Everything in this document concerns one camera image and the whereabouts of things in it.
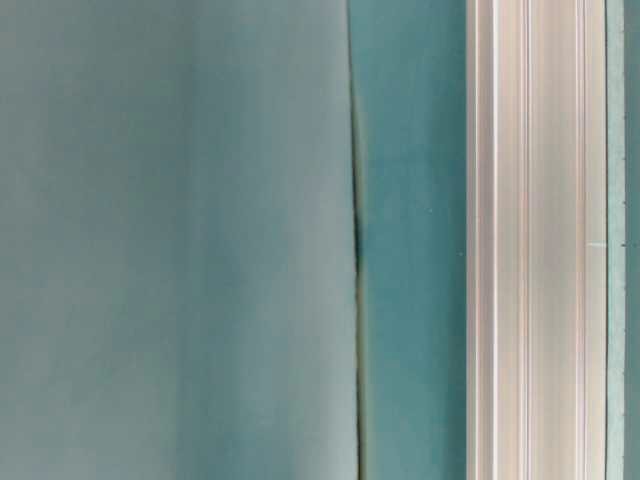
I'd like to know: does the teal backdrop sheet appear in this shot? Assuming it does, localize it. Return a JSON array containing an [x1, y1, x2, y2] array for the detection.
[[1, 1, 358, 479]]

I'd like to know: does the silver aluminium extrusion rail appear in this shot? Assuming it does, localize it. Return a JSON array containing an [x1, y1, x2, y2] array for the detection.
[[466, 1, 607, 479]]

